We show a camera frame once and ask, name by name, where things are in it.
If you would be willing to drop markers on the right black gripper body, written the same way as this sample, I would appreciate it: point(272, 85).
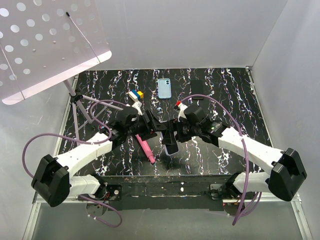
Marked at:
point(185, 131)

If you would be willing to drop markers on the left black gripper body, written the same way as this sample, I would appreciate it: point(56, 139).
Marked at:
point(139, 127)

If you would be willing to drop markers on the bare black phone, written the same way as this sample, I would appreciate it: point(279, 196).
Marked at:
point(197, 89)

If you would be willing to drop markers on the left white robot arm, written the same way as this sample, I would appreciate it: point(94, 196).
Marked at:
point(55, 178)

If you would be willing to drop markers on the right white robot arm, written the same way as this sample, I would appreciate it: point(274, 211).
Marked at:
point(283, 171)

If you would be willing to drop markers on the pink marker pen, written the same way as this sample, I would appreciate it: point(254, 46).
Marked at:
point(146, 149)

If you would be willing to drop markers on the white blue yellow toy blocks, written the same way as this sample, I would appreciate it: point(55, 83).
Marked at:
point(136, 96)

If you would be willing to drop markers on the perforated white music stand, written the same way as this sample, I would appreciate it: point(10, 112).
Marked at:
point(45, 42)

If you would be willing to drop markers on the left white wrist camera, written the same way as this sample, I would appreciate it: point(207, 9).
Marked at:
point(137, 105)

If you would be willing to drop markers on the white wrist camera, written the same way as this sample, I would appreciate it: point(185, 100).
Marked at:
point(180, 108)
point(137, 105)

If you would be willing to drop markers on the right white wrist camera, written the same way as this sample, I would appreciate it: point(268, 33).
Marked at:
point(180, 108)

